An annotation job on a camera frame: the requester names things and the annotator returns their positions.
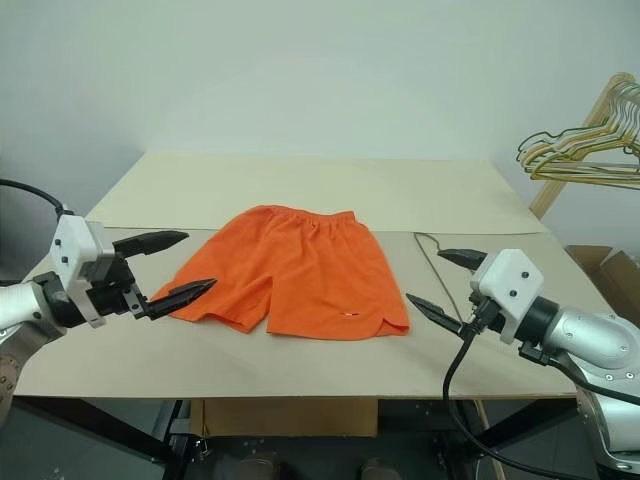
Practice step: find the light wooden slat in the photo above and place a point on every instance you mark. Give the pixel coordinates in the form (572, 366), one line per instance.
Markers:
(490, 440)

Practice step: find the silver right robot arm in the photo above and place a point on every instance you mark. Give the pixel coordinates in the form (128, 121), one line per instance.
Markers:
(590, 335)

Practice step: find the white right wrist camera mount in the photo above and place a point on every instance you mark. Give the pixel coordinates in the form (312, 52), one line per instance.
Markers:
(510, 275)

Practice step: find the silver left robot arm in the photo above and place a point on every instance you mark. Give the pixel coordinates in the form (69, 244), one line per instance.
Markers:
(20, 306)

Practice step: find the flat brown cardboard box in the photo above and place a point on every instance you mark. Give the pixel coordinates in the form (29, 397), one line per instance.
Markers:
(290, 417)

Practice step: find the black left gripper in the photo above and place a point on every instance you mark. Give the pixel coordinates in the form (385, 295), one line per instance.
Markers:
(112, 295)

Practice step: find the orange shorts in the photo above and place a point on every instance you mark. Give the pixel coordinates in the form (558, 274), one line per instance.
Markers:
(300, 260)

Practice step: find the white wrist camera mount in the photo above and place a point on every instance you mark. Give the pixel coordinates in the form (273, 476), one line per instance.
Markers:
(75, 245)
(510, 275)

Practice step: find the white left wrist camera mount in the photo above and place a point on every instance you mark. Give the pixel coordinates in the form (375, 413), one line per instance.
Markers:
(75, 245)

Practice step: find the black metal table frame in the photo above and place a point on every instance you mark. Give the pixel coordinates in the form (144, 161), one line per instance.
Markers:
(172, 425)

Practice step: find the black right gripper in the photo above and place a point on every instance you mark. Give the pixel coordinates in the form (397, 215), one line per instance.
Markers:
(484, 312)

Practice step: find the bundle of clothes hangers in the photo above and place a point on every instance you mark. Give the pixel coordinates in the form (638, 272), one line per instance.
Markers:
(550, 191)

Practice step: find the open brown cardboard box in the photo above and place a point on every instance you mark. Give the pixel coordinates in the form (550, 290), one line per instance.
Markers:
(620, 280)

